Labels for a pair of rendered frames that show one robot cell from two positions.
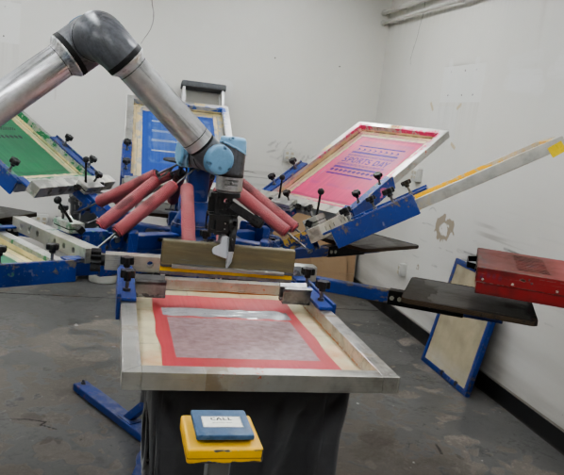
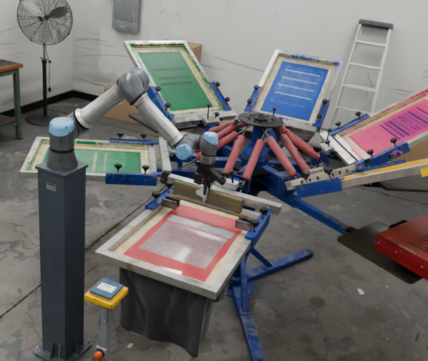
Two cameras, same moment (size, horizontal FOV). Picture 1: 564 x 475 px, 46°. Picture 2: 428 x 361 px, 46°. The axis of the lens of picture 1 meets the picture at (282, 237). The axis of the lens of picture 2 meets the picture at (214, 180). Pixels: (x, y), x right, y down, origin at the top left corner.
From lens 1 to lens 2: 1.39 m
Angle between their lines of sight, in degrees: 35
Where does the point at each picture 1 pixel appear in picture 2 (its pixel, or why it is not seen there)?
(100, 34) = (123, 88)
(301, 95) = not seen: outside the picture
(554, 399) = not seen: outside the picture
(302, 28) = not seen: outside the picture
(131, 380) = (98, 256)
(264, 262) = (224, 203)
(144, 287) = (165, 202)
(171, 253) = (177, 188)
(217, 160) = (180, 152)
